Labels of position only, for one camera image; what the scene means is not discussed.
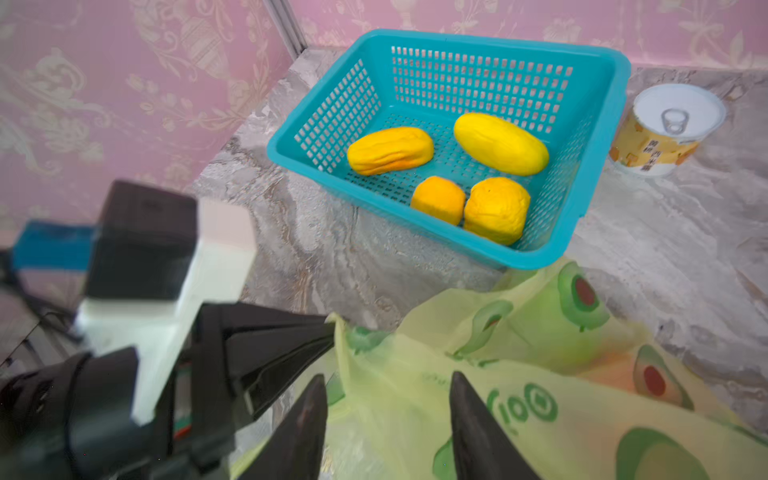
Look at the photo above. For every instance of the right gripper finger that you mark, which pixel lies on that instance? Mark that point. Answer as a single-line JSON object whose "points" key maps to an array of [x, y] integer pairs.
{"points": [[481, 448]]}

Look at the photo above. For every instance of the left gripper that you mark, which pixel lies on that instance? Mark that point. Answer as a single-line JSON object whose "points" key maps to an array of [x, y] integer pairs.
{"points": [[73, 420]]}

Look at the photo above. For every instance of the yellow-green plastic bag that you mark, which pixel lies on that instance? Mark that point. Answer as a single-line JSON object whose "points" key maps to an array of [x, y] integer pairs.
{"points": [[580, 393]]}

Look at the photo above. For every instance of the yellow lemon fruit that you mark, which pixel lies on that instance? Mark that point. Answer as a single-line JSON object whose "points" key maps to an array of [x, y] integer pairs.
{"points": [[497, 210]]}

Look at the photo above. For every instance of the orange fruit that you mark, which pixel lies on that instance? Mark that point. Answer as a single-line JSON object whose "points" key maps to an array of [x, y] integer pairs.
{"points": [[439, 198]]}

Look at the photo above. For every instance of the ridged yellow-orange fruit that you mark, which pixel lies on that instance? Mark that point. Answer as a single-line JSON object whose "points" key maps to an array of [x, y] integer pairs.
{"points": [[389, 150]]}

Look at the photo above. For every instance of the smooth yellow mango fruit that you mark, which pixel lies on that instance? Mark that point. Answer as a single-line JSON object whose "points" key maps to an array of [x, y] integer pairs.
{"points": [[500, 145]]}

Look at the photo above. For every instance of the yellow drink can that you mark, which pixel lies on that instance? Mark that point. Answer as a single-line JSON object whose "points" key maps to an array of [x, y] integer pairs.
{"points": [[664, 127]]}

